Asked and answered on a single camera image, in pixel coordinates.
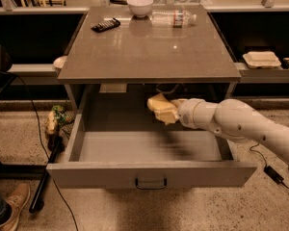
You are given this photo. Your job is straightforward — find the yellow sponge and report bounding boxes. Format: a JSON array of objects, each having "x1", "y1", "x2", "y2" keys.
[{"x1": 147, "y1": 93, "x2": 174, "y2": 112}]

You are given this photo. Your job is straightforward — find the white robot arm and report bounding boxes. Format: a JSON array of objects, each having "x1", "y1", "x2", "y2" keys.
[{"x1": 147, "y1": 94, "x2": 289, "y2": 164}]

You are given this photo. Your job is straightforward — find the grey open drawer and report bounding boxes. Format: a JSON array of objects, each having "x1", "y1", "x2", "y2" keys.
[{"x1": 47, "y1": 85, "x2": 256, "y2": 189}]

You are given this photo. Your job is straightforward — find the grey cabinet with top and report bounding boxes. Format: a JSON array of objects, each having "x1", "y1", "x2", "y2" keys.
[{"x1": 57, "y1": 5, "x2": 242, "y2": 111}]

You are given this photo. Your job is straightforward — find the clear plastic water bottle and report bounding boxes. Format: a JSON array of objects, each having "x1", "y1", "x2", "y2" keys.
[{"x1": 150, "y1": 9, "x2": 197, "y2": 28}]

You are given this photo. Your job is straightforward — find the white foam takeout container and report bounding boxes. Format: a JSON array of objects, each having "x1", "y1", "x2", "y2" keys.
[{"x1": 243, "y1": 51, "x2": 281, "y2": 68}]

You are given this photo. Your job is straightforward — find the black remote control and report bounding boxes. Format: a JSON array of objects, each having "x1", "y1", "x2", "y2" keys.
[{"x1": 92, "y1": 18, "x2": 120, "y2": 33}]

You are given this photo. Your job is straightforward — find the white bowl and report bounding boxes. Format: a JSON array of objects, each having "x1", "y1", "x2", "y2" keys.
[{"x1": 127, "y1": 0, "x2": 153, "y2": 17}]

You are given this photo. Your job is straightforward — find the white plate on ledge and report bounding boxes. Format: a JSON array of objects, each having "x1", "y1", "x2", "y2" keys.
[{"x1": 53, "y1": 56, "x2": 67, "y2": 69}]

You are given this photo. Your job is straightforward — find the yellow tape measure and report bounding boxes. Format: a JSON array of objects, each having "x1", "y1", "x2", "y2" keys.
[{"x1": 281, "y1": 58, "x2": 289, "y2": 69}]

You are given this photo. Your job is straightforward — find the black pole on floor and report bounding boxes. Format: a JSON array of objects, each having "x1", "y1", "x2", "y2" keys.
[{"x1": 29, "y1": 137, "x2": 63, "y2": 214}]

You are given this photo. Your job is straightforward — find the tan shoe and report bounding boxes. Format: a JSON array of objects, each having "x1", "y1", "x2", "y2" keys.
[{"x1": 0, "y1": 183, "x2": 30, "y2": 231}]

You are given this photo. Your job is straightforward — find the black drawer handle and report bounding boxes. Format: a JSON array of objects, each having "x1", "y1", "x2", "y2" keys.
[{"x1": 135, "y1": 178, "x2": 168, "y2": 191}]

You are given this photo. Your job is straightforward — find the black power adapter with cable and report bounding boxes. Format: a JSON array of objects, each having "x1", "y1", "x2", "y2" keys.
[{"x1": 249, "y1": 116, "x2": 289, "y2": 191}]

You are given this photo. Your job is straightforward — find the black floor cable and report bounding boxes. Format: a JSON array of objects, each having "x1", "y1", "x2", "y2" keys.
[{"x1": 13, "y1": 73, "x2": 80, "y2": 231}]

